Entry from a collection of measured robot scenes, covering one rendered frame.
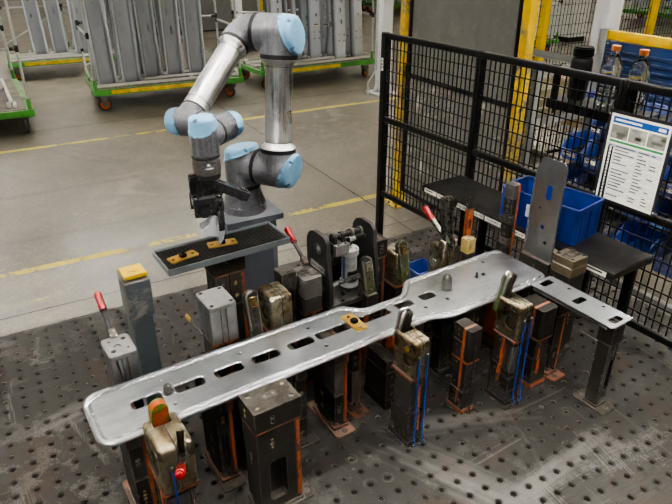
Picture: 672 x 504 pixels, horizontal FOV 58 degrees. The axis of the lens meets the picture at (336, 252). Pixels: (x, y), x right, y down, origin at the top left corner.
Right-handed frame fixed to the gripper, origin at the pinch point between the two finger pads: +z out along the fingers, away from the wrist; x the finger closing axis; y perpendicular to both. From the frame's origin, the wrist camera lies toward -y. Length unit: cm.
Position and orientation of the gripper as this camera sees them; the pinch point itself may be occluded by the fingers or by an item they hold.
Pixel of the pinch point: (221, 237)
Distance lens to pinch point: 178.6
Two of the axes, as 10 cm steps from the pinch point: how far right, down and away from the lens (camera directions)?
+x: 3.8, 4.3, -8.2
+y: -9.3, 1.8, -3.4
